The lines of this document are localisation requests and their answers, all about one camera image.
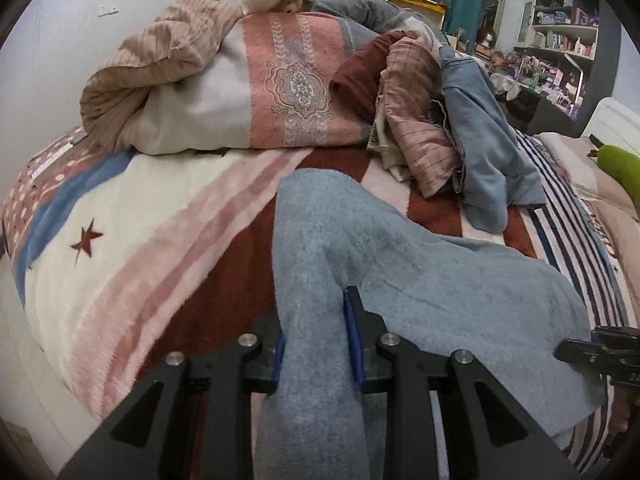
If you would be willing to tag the pink patterned folded quilt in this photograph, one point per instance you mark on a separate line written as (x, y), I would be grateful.
(204, 76)

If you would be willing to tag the dark red garment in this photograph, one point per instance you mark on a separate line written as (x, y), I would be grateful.
(355, 84)

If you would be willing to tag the pink checked garment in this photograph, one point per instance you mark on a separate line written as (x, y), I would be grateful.
(408, 86)

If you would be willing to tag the beige grey rumpled duvet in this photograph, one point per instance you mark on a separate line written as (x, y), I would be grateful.
(379, 15)

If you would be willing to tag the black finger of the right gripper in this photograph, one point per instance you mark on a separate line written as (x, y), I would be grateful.
(582, 353)

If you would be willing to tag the dark grey bookshelf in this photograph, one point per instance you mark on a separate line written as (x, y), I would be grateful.
(560, 39)

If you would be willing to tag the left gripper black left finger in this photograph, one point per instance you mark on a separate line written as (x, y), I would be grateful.
(190, 418)

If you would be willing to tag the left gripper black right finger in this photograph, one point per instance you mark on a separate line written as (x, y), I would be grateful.
(445, 410)

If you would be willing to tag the grey-blue sweat pants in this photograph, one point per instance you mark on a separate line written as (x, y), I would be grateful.
(442, 293)

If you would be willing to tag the blue denim garment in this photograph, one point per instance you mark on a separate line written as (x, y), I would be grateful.
(496, 173)

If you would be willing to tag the green plush pillow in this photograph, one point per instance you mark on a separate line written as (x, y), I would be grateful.
(621, 165)

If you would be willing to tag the pink knitted pillow cover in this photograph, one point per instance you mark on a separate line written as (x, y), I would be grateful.
(606, 199)

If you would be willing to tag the yellow white small shelf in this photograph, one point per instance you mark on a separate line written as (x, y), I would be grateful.
(434, 11)

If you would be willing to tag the white bed headboard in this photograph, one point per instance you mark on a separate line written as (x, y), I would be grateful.
(612, 123)

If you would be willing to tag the striped plush bed blanket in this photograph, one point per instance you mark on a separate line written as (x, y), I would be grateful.
(121, 259)

